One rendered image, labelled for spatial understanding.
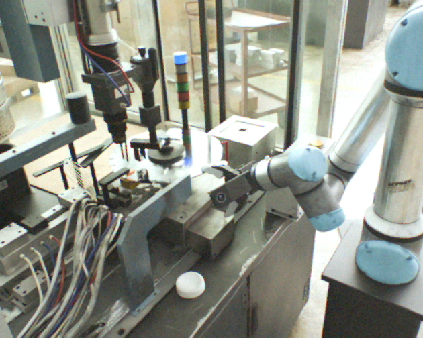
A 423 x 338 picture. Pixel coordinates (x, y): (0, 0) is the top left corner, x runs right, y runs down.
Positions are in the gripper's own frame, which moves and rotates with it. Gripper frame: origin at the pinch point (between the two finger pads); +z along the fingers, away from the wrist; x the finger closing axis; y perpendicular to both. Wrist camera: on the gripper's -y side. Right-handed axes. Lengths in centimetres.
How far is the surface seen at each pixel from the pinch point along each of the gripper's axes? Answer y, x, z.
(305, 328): 44, -79, 41
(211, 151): 9.3, 9.8, 3.5
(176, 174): -5.8, 8.9, 2.2
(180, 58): 23.5, 40.6, 14.3
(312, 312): 53, -78, 43
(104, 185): -23.6, 14.5, 5.9
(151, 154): -4.2, 16.5, 11.9
